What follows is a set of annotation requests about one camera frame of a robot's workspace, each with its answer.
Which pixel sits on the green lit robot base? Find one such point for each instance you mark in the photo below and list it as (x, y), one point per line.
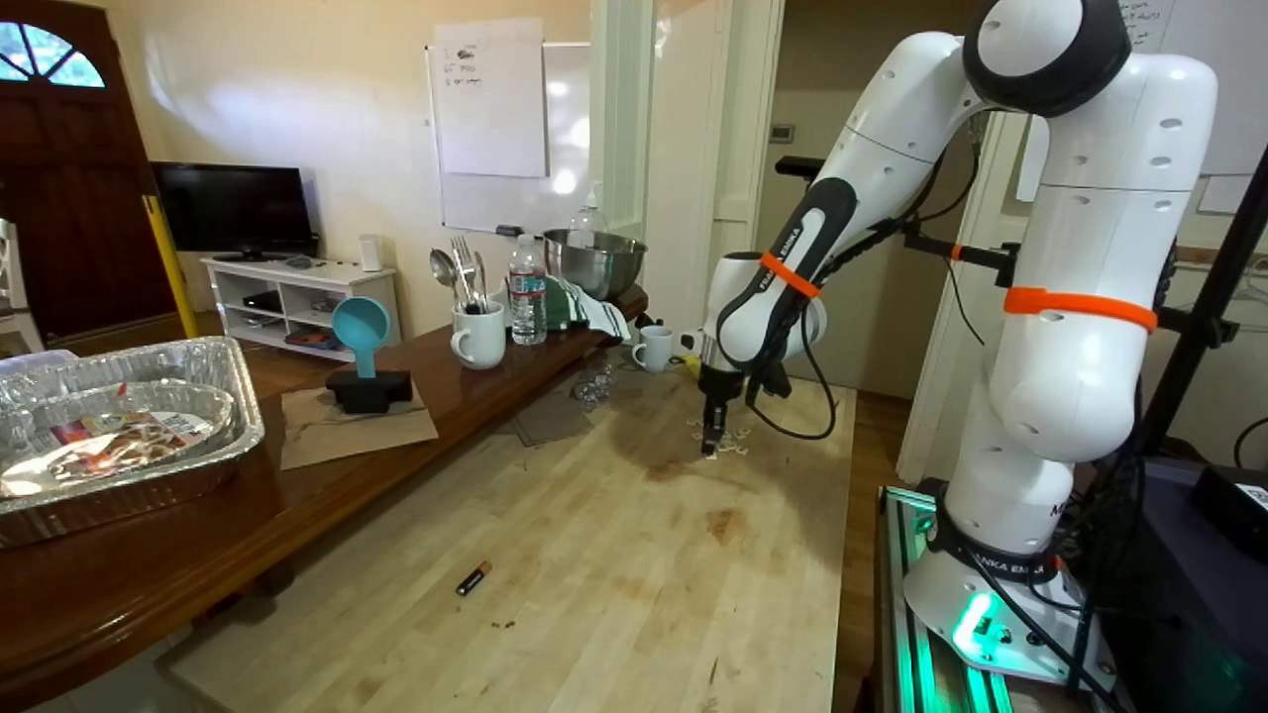
(977, 645)

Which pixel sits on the white mug near tiles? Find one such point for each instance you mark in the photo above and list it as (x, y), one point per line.
(653, 352)

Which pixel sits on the aluminium foil tray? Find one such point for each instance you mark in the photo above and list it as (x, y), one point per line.
(91, 426)

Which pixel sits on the white tv shelf unit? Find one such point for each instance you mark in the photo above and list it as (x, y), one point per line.
(290, 308)

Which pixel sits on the brown paper sheet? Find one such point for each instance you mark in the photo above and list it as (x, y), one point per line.
(318, 431)

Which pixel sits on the large steel mixing bowl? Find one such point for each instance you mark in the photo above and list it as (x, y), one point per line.
(606, 271)

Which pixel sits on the dark wooden counter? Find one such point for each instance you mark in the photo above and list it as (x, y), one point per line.
(128, 567)

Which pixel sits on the green striped white towel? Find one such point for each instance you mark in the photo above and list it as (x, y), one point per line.
(577, 308)

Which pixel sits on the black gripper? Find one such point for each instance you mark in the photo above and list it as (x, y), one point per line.
(722, 385)

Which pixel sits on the clear plastic water bottle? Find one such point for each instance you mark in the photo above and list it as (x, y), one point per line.
(528, 295)

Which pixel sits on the white mug on counter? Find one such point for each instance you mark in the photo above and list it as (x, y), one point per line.
(480, 334)

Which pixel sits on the black flat television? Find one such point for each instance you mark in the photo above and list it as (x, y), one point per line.
(235, 208)

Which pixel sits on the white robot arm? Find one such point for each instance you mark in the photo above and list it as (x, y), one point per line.
(1129, 144)

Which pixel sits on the small dark table object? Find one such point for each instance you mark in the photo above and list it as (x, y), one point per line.
(470, 585)

